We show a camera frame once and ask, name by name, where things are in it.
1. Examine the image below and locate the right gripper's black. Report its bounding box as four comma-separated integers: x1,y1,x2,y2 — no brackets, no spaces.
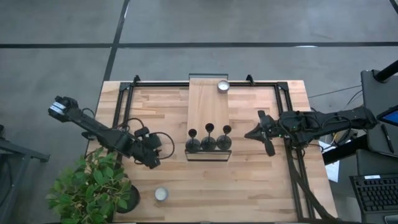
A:
244,110,286,157

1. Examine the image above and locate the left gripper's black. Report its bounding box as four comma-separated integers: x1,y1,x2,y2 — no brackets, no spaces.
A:
132,135,163,170

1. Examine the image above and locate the black metal candlestick holder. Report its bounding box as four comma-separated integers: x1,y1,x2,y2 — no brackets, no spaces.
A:
200,123,218,152
216,124,233,151
185,128,202,154

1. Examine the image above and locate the tealight candle on board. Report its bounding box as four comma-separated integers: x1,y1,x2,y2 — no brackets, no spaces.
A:
216,80,231,94

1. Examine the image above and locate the black metal shelf wooden board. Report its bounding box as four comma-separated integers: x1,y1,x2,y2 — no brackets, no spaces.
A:
185,73,233,162

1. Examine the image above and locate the green potted plant black pot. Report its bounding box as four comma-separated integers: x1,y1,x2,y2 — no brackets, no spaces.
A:
45,146,141,224

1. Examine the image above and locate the grey equipment cart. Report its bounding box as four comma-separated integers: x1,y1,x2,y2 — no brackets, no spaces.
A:
360,70,398,156

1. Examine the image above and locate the black pen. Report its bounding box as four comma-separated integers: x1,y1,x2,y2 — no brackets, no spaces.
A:
381,123,396,154

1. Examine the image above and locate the black computer keyboard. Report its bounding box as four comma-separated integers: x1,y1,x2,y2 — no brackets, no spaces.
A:
349,173,398,216

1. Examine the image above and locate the tablet with blue screen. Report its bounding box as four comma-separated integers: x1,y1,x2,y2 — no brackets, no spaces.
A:
376,105,398,127

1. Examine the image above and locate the dark grey metal stand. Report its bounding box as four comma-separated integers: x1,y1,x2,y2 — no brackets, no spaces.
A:
0,124,51,224

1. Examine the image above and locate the black round pole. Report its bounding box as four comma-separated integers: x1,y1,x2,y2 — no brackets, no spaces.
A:
374,60,398,83

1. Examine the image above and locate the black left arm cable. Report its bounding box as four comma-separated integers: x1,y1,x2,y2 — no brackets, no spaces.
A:
149,131,176,161

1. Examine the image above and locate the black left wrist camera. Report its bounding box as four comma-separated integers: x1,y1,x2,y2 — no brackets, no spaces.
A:
134,126,150,138

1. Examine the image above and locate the black aluminium rig frame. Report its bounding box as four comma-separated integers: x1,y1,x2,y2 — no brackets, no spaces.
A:
111,74,338,223

